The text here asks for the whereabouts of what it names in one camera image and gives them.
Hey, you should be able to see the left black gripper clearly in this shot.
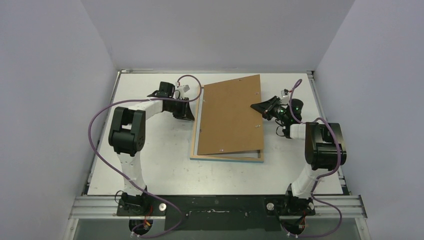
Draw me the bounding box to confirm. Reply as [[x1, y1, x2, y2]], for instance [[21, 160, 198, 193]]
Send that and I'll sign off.
[[166, 97, 195, 121]]

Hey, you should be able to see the blue wooden picture frame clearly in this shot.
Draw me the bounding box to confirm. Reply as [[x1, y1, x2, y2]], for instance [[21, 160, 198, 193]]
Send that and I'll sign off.
[[189, 85, 265, 163]]

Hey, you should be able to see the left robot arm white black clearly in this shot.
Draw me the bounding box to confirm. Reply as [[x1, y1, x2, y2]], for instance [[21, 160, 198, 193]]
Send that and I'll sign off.
[[108, 81, 195, 216]]

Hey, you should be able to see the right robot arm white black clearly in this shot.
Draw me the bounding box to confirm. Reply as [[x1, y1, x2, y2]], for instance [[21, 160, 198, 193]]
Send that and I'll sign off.
[[250, 96, 347, 215]]

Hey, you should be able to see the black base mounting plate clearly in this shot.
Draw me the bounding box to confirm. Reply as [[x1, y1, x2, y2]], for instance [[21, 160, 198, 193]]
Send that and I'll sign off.
[[116, 193, 316, 235]]

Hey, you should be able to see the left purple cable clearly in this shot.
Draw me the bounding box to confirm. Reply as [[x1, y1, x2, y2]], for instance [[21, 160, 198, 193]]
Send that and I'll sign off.
[[87, 74, 204, 239]]

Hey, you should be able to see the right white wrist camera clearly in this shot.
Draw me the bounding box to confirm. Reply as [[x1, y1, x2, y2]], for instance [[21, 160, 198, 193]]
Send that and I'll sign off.
[[281, 89, 292, 99]]

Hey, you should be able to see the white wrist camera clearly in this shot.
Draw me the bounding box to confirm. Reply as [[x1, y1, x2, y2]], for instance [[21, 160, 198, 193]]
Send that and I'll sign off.
[[281, 89, 292, 99], [175, 84, 190, 99]]

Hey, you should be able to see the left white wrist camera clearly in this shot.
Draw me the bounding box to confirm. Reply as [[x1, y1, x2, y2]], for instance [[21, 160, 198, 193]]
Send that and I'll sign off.
[[175, 84, 190, 99]]

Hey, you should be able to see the aluminium rail front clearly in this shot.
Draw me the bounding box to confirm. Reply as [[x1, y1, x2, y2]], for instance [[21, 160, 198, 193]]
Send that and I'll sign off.
[[69, 195, 368, 219]]

